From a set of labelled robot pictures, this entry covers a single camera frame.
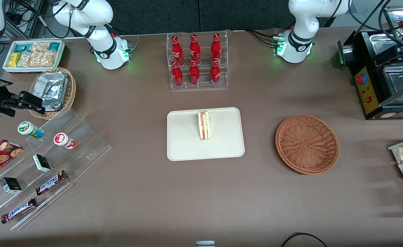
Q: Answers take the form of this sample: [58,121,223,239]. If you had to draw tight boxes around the black machine yellow panel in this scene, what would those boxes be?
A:
[337,29,403,120]

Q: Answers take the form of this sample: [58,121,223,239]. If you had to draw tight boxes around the brown wicker basket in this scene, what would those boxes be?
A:
[275,114,340,175]

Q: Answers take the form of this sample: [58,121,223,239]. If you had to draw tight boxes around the white snack bin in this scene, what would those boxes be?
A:
[2,39,66,74]

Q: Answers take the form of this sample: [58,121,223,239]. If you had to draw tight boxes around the black looped cable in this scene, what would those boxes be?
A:
[280,232,329,247]

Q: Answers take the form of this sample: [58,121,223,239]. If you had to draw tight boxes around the silver foil packet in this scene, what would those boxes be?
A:
[33,72,68,111]

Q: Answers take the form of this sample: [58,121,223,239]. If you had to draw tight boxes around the black base cable bundle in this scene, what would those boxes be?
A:
[245,29,278,47]

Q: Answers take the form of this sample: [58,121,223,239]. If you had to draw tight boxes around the grey base cable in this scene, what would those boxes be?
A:
[126,34,140,52]

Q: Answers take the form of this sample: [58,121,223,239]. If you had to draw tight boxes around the yellow snack packet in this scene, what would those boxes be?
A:
[9,52,22,68]

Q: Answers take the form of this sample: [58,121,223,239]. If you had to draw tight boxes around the clear cracker packet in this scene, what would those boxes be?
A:
[37,51,58,68]
[30,42,51,53]
[17,51,39,68]

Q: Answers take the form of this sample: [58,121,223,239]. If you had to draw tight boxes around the red cola bottle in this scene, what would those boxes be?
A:
[171,36,185,66]
[189,60,201,86]
[189,35,201,66]
[210,60,221,86]
[211,33,222,64]
[171,61,184,87]

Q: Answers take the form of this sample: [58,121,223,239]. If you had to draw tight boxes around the black hanging cables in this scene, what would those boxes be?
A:
[345,0,403,36]

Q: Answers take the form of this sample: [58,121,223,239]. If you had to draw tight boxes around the green lid yogurt cup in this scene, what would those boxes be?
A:
[17,121,45,139]

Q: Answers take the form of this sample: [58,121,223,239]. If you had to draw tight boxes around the red lid yogurt cup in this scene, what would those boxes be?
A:
[54,132,76,150]

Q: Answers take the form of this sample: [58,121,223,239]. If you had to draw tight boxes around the clear acrylic stepped shelf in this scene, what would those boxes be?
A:
[0,108,112,231]

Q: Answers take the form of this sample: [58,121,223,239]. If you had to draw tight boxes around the Snickers chocolate bar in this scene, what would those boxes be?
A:
[1,198,38,224]
[35,170,68,196]

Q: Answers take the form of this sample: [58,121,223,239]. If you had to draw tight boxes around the light wicker basket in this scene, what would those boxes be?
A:
[29,67,77,120]

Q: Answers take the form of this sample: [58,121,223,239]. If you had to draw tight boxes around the triangular sandwich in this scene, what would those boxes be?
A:
[197,109,211,141]

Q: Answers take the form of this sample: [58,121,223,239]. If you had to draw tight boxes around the aluminium frame profile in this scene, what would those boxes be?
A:
[2,0,45,39]

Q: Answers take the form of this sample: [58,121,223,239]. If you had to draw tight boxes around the small black box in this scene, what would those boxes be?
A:
[0,177,23,195]
[33,154,52,173]

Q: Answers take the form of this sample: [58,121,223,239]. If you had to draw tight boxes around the cream plastic tray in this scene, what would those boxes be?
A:
[167,107,245,162]

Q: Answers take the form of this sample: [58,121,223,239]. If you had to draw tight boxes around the clear acrylic bottle rack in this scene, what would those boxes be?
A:
[166,30,229,90]

